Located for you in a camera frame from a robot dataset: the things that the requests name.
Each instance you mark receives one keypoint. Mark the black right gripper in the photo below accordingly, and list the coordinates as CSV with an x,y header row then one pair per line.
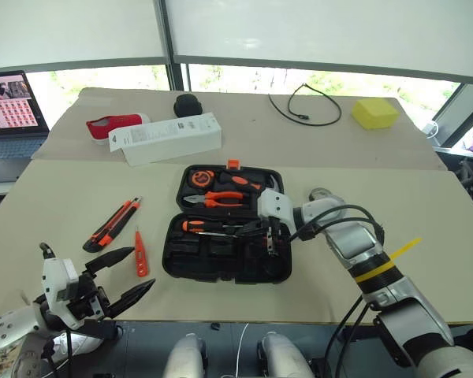
x,y
278,236

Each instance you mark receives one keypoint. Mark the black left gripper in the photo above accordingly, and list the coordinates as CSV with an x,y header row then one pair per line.
x,y
88,303

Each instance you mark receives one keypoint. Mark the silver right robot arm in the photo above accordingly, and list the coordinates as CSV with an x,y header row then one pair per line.
x,y
358,244

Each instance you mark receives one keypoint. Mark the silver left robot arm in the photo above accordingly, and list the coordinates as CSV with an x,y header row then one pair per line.
x,y
12,327

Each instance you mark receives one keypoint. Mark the black plastic tool case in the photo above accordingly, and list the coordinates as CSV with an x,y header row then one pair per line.
x,y
205,260

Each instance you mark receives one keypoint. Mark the orange voltage tester pen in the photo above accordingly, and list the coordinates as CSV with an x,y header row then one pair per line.
x,y
141,256

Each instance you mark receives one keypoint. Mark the orange black utility knife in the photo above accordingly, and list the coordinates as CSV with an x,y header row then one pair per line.
x,y
114,226

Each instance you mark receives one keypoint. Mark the white sneaker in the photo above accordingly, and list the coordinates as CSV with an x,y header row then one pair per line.
x,y
83,342

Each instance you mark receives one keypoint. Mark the orange black tape measure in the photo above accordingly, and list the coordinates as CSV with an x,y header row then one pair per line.
x,y
202,178

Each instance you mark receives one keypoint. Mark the silver rounded robot leg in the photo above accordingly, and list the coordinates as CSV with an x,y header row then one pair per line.
x,y
284,356
185,356

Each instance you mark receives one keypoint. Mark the yellow zip tie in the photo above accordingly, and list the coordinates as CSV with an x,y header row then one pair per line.
x,y
378,267

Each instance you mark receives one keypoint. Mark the long white cardboard box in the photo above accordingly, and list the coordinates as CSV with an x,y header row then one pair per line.
x,y
165,138

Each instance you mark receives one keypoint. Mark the red white shoe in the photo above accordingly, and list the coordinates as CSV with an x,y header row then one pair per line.
x,y
114,123

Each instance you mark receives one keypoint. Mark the black round object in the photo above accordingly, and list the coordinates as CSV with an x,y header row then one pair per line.
x,y
187,105

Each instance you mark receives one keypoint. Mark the yellow sponge block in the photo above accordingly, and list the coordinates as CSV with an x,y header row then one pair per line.
x,y
374,114

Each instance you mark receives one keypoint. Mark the open laptop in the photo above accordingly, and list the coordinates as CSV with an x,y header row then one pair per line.
x,y
12,106

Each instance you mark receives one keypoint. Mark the white roller blind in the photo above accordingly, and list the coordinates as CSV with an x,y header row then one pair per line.
x,y
71,27
331,31

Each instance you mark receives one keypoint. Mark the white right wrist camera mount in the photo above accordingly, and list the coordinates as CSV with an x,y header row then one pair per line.
x,y
276,202

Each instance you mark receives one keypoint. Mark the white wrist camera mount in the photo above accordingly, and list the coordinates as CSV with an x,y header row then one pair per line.
x,y
57,291
276,202

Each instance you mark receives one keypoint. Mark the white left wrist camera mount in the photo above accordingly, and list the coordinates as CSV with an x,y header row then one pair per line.
x,y
57,291

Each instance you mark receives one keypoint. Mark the dark window frame post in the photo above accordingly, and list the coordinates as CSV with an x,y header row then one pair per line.
x,y
173,39

